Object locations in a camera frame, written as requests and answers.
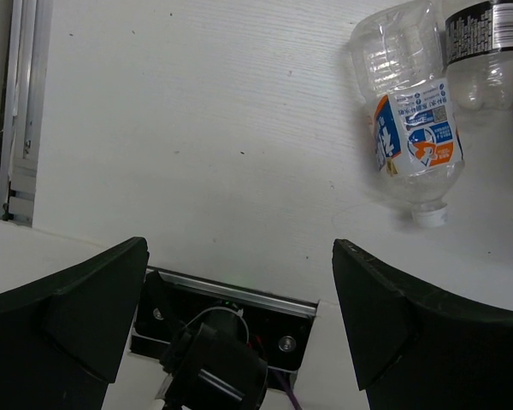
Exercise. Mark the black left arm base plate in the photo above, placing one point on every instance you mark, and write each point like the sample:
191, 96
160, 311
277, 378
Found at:
277, 326

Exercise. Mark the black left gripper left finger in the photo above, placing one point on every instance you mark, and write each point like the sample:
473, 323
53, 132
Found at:
62, 337

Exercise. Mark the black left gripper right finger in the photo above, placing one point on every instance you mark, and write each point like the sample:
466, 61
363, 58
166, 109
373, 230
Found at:
416, 346

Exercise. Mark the aluminium left table rail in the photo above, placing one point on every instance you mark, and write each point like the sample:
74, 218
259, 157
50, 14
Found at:
23, 105

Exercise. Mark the orange blue label bottle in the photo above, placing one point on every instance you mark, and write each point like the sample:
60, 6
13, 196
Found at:
398, 64

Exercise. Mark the black label plastic bottle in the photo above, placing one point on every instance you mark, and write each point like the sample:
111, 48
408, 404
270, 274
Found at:
479, 53

